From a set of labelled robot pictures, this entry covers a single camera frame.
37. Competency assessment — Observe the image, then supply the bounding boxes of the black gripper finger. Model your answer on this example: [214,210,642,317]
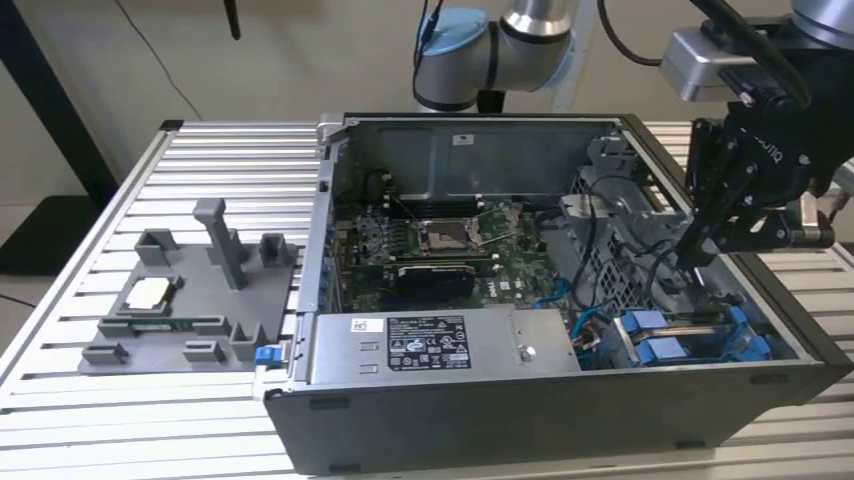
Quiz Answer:
[715,169,838,252]
[678,118,757,272]

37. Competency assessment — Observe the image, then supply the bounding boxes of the looped black disk wire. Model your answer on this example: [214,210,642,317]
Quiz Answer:
[647,243,701,302]

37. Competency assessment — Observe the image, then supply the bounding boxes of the hard disk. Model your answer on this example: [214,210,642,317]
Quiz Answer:
[613,304,777,365]

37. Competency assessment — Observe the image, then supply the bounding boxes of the black RAM slot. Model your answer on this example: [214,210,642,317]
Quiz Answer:
[387,199,485,208]
[398,253,502,264]
[386,193,483,202]

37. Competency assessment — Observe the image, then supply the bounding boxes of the perforated metal drive cage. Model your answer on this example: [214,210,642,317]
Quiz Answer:
[545,133,743,312]

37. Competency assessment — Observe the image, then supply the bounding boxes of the green motherboard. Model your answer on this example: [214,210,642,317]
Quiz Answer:
[330,197,563,314]

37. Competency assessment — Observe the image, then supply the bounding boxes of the metal socket cover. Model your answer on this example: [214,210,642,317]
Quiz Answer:
[470,202,523,242]

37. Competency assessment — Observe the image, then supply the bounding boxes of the silver power supply with label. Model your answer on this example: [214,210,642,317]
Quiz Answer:
[308,308,582,387]

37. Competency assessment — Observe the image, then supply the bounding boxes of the CPU socket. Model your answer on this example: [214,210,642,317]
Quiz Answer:
[415,219,473,254]

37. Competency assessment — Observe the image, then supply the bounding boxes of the black graphics card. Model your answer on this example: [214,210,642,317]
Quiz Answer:
[392,263,479,302]

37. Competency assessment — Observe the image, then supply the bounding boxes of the open black PC case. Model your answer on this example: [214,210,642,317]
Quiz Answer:
[263,111,854,476]

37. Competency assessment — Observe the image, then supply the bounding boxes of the grey parts rack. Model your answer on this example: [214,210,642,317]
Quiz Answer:
[78,197,307,376]

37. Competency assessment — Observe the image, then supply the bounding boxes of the green RAM stick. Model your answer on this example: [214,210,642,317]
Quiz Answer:
[128,319,223,334]

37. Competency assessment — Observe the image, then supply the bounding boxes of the black antenna rod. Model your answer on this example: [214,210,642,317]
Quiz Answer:
[222,0,243,41]

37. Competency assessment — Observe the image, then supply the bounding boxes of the silver CPU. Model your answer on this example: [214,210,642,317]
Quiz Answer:
[124,276,180,312]

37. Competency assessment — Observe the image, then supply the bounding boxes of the black stand with base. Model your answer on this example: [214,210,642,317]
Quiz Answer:
[0,0,123,277]

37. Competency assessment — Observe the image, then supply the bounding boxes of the long black wire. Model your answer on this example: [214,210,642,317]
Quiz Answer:
[571,173,646,309]

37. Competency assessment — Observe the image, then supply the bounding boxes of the thick black camera cable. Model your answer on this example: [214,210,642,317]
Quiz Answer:
[691,0,814,110]

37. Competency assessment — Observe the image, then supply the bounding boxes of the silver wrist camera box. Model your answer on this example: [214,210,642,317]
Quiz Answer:
[658,28,763,104]

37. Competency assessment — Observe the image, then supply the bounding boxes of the thin blue wire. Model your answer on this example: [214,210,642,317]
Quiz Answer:
[535,278,570,307]

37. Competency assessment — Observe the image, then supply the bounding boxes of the blue wire bundle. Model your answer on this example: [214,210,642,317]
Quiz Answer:
[571,306,626,335]

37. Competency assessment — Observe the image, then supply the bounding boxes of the thin wire locking lever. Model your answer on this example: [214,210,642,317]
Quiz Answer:
[391,196,427,225]

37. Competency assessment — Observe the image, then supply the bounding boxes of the thin black wall cable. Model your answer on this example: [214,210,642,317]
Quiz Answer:
[111,0,206,122]

